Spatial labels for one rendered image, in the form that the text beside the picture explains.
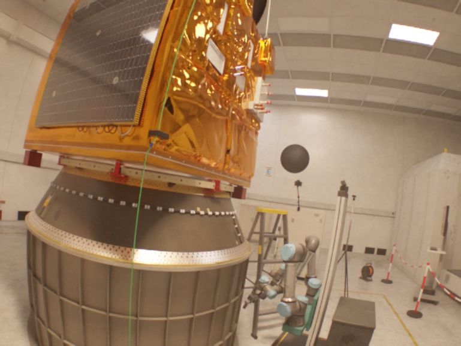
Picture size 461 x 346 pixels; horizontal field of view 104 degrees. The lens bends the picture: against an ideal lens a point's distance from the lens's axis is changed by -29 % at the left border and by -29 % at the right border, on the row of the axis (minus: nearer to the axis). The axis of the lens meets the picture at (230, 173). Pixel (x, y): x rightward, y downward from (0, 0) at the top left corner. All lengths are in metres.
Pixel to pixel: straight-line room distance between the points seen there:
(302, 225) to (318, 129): 5.12
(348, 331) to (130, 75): 2.23
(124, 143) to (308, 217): 4.34
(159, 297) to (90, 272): 0.46
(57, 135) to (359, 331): 2.65
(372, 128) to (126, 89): 9.11
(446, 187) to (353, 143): 4.28
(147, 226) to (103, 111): 0.76
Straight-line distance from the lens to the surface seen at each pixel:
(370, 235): 9.53
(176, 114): 1.48
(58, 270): 1.81
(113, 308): 1.72
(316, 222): 5.25
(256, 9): 3.54
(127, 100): 1.47
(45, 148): 2.25
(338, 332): 2.04
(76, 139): 1.85
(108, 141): 1.55
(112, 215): 1.66
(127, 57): 1.65
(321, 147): 9.46
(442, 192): 6.67
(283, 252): 1.80
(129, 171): 1.71
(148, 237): 1.61
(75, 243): 1.68
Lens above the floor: 1.67
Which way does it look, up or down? 4 degrees up
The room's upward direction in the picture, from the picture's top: 8 degrees clockwise
